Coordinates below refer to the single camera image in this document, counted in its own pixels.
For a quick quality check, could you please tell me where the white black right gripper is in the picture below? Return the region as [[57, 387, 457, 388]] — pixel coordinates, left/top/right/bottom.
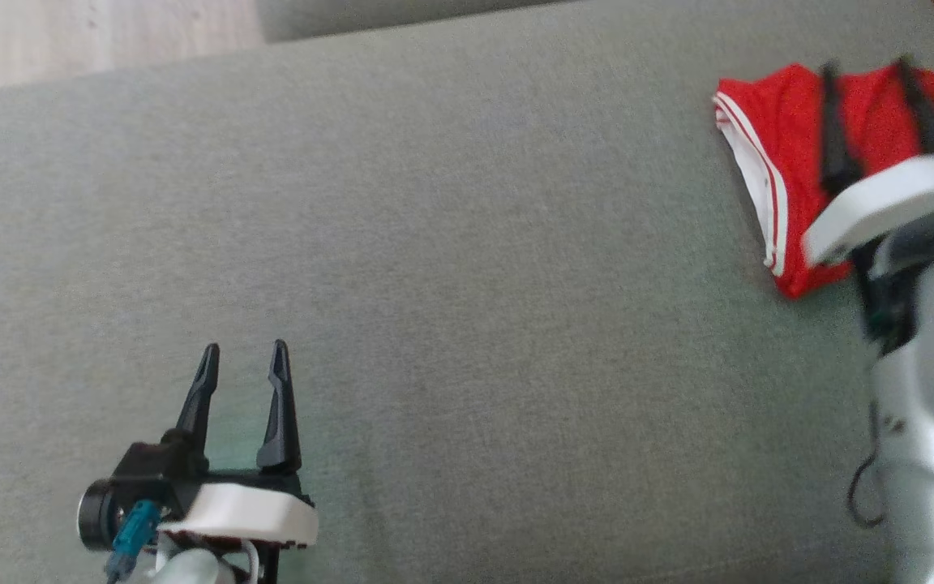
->
[[803, 57, 934, 354]]

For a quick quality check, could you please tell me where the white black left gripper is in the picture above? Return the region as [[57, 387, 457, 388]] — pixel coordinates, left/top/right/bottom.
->
[[76, 339, 321, 584]]

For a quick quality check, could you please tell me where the red and white jersey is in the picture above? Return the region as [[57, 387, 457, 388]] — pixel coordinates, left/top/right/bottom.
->
[[712, 62, 934, 300]]

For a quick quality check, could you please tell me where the large grey sofa seat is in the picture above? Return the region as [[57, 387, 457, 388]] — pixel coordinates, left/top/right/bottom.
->
[[0, 0, 934, 584]]

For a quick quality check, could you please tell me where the small grey sofa cushion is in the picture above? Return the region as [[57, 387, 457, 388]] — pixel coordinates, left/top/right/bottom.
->
[[256, 0, 573, 44]]

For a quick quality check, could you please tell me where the teal plug black cable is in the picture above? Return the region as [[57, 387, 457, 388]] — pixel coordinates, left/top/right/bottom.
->
[[105, 499, 162, 583]]

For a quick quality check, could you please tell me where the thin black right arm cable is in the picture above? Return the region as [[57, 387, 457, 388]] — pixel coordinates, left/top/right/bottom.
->
[[846, 401, 890, 529]]

